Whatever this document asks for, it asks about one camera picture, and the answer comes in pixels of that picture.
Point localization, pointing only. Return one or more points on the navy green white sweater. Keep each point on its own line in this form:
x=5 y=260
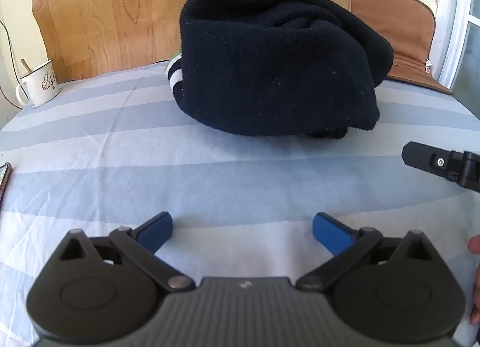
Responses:
x=270 y=69

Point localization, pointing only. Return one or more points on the smartphone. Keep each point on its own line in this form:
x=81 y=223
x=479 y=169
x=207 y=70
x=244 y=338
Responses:
x=3 y=180

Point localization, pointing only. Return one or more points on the spoon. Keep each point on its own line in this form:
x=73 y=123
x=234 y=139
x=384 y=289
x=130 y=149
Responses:
x=26 y=66

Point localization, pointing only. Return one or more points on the white window frame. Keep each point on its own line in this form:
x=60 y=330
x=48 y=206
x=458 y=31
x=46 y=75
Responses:
x=452 y=32

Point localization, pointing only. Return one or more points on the white enamel mug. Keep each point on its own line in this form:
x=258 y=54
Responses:
x=39 y=84

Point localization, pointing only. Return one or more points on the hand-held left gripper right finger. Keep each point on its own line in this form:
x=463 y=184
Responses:
x=330 y=234

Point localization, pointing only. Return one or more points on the brown cushion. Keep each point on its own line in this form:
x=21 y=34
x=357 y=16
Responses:
x=397 y=21

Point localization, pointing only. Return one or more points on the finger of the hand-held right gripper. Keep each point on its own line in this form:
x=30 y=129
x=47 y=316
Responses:
x=423 y=158

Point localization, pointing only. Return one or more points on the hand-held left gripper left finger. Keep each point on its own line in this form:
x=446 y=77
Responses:
x=156 y=231

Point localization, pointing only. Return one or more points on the wood-pattern board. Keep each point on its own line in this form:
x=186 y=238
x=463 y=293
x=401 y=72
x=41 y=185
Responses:
x=112 y=13

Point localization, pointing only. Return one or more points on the person's right hand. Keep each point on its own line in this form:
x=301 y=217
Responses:
x=475 y=245

